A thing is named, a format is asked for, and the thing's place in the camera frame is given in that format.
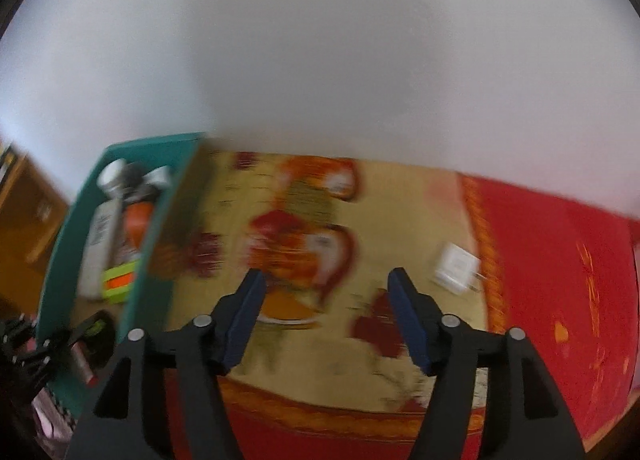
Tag small white plastic case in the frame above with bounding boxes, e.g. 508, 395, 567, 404
145, 166, 174, 192

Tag red floral bedsheet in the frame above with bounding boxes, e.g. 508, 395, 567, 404
150, 150, 640, 460

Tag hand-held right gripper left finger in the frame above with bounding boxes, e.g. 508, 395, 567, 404
65, 270, 268, 460

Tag neon green and orange pack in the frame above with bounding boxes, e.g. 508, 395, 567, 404
102, 261, 139, 304

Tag small black device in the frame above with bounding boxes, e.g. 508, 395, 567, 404
70, 310, 117, 366

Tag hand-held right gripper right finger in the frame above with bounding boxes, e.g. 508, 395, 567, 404
387, 267, 586, 460

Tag teal cardboard box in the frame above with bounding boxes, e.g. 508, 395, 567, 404
37, 132, 211, 421

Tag orange bottle dark grey cap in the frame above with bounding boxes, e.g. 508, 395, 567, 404
112, 163, 157, 266

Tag white tube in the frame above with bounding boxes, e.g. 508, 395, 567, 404
79, 197, 124, 302

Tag white charger plug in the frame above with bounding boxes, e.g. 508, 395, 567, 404
432, 242, 489, 297

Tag white round jar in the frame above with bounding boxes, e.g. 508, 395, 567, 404
97, 158, 129, 199

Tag wooden cabinet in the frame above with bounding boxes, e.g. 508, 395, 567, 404
0, 137, 71, 321

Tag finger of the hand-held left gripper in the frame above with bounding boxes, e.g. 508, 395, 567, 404
20, 329, 74, 377

